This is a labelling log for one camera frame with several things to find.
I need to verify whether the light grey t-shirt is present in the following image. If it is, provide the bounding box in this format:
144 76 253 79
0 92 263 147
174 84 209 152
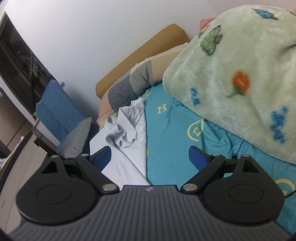
90 97 149 189

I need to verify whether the grey seat cushion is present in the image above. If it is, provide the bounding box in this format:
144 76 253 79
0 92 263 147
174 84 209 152
57 118 92 159

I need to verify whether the white desk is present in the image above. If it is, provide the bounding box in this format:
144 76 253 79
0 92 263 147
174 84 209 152
1 131 56 205

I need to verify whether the blue covered chair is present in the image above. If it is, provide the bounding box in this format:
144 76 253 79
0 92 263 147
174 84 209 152
36 79 92 150

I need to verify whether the teal patterned bed sheet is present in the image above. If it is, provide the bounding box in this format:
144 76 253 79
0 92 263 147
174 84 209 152
142 82 296 232

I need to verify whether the green fleece blanket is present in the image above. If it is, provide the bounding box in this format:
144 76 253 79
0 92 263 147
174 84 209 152
163 4 295 164

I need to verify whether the dark window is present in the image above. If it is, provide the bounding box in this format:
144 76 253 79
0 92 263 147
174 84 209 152
1 14 54 115

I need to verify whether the colour block striped pillow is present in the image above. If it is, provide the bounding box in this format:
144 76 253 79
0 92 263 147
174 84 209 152
96 43 188 128

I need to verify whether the mustard yellow headboard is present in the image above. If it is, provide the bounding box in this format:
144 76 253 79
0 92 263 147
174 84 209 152
95 24 190 98

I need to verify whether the pink plush item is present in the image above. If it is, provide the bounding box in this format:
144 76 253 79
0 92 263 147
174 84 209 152
200 17 215 30

